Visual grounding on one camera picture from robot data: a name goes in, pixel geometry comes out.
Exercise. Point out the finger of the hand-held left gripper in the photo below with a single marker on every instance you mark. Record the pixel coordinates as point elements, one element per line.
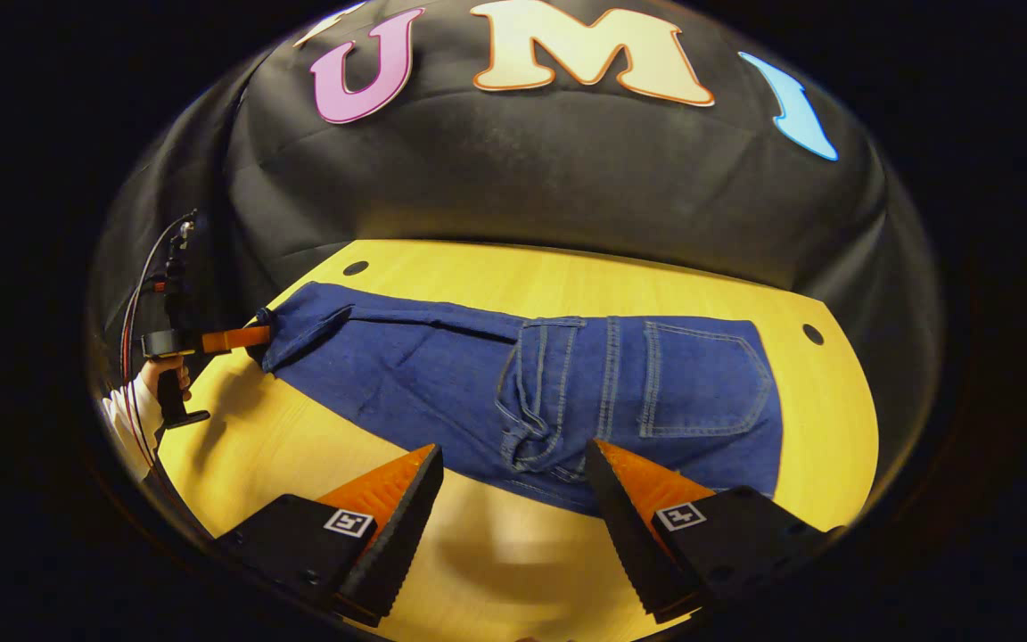
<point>237,339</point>

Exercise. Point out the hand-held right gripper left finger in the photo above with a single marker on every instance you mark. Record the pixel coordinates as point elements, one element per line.
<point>402,535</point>

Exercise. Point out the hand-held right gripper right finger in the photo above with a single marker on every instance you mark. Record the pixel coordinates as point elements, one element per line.
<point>629,535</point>

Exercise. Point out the blue denim jeans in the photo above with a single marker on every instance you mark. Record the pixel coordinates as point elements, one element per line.
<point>406,374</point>

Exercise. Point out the black backdrop cloth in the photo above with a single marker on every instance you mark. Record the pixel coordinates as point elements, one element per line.
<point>522,178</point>

